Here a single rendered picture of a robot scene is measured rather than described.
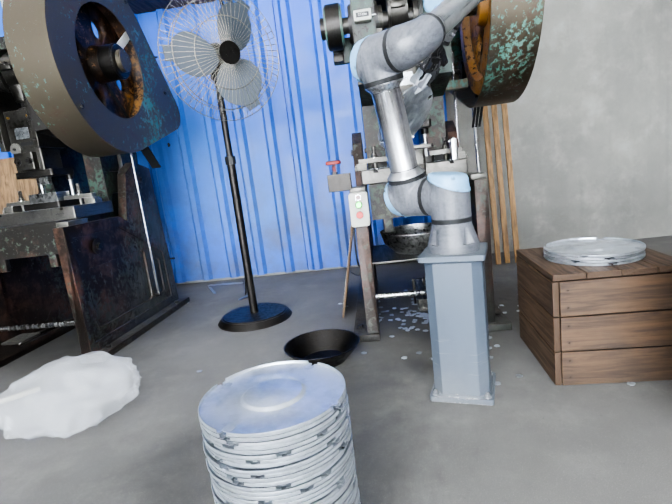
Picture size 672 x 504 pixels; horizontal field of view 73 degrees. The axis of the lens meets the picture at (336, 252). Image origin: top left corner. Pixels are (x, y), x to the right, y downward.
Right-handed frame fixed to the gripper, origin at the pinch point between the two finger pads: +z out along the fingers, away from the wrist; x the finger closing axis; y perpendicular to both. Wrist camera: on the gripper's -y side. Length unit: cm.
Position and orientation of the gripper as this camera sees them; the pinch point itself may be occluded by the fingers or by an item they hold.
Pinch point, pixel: (417, 90)
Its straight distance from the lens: 187.5
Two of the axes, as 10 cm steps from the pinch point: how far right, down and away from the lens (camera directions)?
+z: -3.9, 7.2, 5.8
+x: 6.3, 6.6, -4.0
